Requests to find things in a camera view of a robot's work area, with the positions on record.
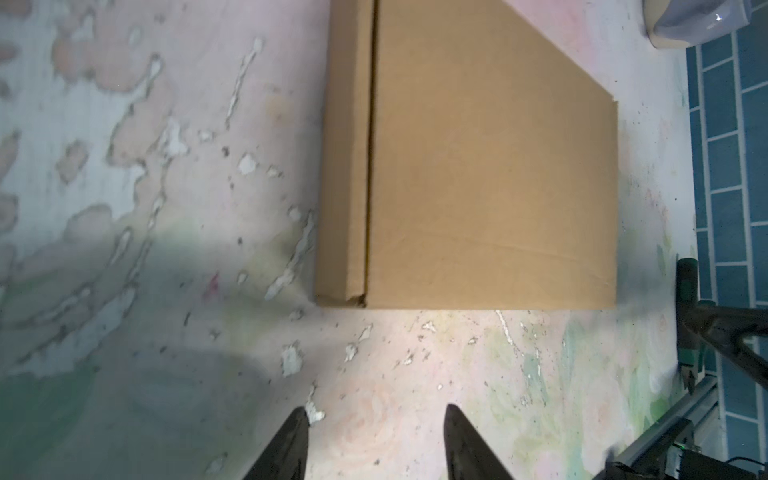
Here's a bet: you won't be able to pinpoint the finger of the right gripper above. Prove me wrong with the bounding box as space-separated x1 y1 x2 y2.
680 302 767 389

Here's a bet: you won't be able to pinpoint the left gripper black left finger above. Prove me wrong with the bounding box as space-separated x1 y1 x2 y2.
243 407 310 480

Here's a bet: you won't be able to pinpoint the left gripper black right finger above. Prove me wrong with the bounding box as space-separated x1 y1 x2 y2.
443 404 513 480

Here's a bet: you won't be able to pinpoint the lavender ceramic cup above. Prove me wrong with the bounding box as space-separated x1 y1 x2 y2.
642 0 752 49

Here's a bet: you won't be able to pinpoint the green handled pliers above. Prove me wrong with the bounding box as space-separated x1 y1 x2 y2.
674 257 703 394

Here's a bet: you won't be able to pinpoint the aluminium front rail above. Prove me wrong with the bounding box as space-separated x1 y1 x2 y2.
601 375 719 479

